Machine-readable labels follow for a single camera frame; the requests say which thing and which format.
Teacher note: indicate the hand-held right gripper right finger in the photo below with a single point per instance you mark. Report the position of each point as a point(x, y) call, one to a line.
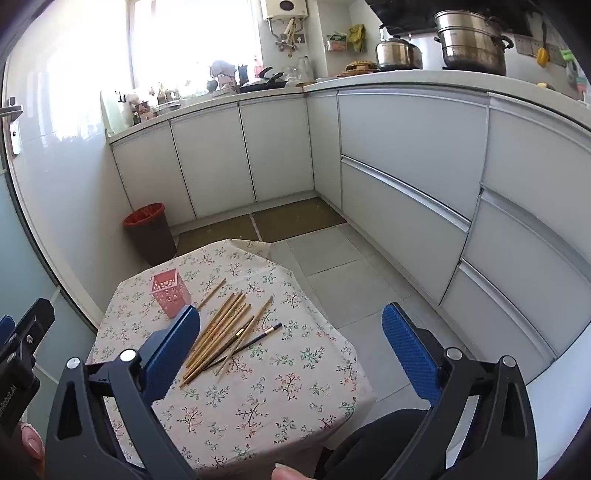
point(411, 355)

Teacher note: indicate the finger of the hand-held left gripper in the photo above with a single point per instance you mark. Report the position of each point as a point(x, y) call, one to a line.
point(37, 318)
point(5, 328)

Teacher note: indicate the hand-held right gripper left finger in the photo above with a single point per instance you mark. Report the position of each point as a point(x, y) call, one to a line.
point(171, 350)

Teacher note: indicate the pink perforated utensil holder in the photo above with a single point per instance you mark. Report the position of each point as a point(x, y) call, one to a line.
point(166, 295)

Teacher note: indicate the pile of wooden chopsticks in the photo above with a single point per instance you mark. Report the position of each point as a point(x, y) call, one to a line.
point(222, 321)

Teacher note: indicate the tan wooden chopstick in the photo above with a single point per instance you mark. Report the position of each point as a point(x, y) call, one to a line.
point(211, 293)

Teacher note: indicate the black chopstick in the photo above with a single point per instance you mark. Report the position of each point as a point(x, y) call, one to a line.
point(240, 334)
point(263, 334)

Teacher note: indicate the person's left hand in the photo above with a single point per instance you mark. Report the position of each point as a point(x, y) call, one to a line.
point(33, 443)

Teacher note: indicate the person's right hand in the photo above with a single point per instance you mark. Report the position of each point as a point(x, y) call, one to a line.
point(291, 473)

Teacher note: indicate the person's dark pants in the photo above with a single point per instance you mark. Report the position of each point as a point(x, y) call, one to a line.
point(369, 443)

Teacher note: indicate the floral tablecloth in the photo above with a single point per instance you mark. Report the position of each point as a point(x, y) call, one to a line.
point(277, 392)

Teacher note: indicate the brown trash bin red bag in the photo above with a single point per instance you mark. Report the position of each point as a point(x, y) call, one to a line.
point(152, 235)

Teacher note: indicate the brown floor mat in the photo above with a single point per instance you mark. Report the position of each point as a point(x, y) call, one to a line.
point(212, 235)
point(295, 219)

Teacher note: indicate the white cabinet with drawers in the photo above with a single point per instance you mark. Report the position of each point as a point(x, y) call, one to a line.
point(406, 184)

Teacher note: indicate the white cabinet with doors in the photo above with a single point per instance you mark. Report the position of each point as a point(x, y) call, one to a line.
point(207, 157)

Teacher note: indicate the white cutting board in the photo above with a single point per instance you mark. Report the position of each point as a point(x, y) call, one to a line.
point(113, 113)

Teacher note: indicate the row of small ornaments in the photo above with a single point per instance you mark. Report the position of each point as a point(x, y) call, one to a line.
point(157, 99)

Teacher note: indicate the animal figurine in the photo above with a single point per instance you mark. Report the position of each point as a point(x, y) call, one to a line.
point(222, 74)

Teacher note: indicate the black frying pan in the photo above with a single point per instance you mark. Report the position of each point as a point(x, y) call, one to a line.
point(261, 83)

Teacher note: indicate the round woven trivet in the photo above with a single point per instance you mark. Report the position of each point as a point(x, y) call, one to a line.
point(359, 67)

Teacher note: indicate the stainless steel kettle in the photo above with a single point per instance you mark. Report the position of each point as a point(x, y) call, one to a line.
point(397, 54)

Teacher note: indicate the bright kitchen window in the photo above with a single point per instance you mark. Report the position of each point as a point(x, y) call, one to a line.
point(161, 41)

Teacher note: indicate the stainless steel steamer pot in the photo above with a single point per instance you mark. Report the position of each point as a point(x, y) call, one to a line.
point(471, 46)

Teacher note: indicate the yellow green packet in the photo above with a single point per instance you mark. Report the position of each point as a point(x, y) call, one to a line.
point(356, 38)

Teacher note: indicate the yellow hanging utensil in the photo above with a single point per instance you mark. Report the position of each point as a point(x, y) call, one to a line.
point(542, 55)

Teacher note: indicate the water heater pipes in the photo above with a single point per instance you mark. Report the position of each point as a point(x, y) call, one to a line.
point(288, 34)

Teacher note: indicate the black range hood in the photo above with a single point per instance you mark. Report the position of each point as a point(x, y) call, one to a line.
point(415, 14)

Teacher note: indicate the white water heater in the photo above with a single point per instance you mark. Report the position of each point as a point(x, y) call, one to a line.
point(284, 8)

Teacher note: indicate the wall rack with packets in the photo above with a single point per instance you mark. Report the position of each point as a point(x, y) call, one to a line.
point(337, 44)

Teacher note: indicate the wall power outlets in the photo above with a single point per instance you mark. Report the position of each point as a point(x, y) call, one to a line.
point(525, 45)

